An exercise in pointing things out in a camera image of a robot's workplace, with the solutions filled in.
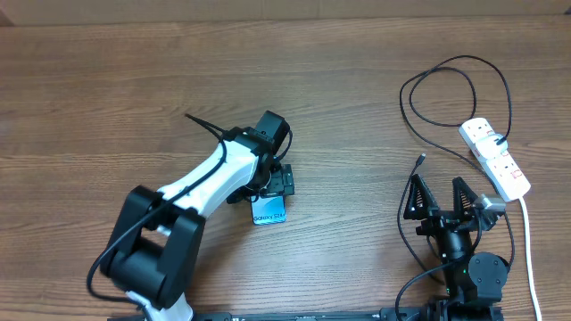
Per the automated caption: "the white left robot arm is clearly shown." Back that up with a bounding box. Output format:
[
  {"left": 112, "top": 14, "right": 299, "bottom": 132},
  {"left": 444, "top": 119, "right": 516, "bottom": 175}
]
[{"left": 86, "top": 111, "right": 294, "bottom": 320}]

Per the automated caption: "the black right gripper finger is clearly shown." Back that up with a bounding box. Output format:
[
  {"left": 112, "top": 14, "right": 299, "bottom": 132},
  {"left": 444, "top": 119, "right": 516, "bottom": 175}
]
[
  {"left": 403, "top": 174, "right": 438, "bottom": 220},
  {"left": 452, "top": 177, "right": 478, "bottom": 215}
]

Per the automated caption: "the white power strip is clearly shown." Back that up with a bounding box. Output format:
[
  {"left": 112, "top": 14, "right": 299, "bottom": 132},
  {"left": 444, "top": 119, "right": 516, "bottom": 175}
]
[{"left": 459, "top": 118, "right": 531, "bottom": 202}]

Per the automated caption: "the Samsung Galaxy smartphone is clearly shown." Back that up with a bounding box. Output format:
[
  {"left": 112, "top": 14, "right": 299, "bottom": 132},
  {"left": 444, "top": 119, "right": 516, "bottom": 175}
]
[{"left": 251, "top": 196, "right": 287, "bottom": 226}]

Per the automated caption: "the black charger cable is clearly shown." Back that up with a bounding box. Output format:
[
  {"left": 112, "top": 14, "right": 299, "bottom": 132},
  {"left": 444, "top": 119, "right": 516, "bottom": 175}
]
[{"left": 396, "top": 54, "right": 517, "bottom": 286}]

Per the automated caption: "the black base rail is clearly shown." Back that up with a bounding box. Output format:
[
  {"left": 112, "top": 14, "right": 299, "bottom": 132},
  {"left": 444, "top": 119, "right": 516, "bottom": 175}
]
[{"left": 106, "top": 306, "right": 505, "bottom": 321}]

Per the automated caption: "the white power strip cord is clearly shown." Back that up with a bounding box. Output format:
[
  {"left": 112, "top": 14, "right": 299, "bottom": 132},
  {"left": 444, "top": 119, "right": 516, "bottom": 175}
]
[{"left": 517, "top": 196, "right": 542, "bottom": 321}]

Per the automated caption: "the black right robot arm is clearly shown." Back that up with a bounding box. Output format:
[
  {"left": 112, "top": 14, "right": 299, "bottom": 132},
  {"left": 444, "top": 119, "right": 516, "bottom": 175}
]
[{"left": 395, "top": 174, "right": 510, "bottom": 321}]

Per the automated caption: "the white charger plug adapter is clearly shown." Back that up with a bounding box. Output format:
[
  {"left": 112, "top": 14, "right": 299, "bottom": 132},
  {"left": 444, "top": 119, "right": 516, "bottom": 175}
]
[{"left": 474, "top": 134, "right": 508, "bottom": 162}]

